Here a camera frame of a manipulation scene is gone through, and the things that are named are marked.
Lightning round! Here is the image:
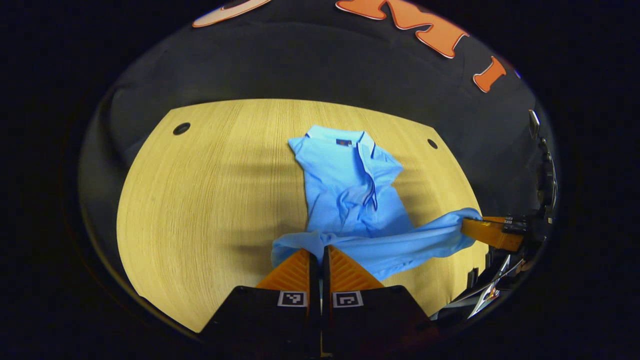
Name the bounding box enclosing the light blue T-shirt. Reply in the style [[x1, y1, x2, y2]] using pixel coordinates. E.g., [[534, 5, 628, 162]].
[[271, 125, 484, 282]]

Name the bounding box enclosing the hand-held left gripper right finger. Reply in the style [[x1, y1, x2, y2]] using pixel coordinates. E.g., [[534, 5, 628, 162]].
[[321, 244, 442, 359]]

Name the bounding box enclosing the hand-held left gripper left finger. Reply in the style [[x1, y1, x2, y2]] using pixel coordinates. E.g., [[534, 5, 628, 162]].
[[199, 248, 321, 359]]

